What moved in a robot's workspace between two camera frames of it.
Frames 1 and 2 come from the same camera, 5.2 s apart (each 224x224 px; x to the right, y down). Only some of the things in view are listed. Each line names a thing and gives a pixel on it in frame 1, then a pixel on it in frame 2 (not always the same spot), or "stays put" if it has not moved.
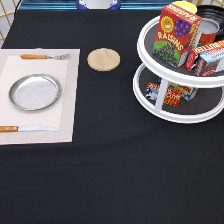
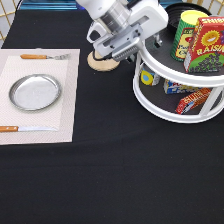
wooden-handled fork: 39,56 stays put
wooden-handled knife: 25,129 stays put
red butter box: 210,52 to 193,100
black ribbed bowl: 215,13 to 175,11
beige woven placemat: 60,115 stays put
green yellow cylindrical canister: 187,5 to 185,29
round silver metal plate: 34,92 stays put
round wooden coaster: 103,59 stays put
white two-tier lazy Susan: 171,94 stays put
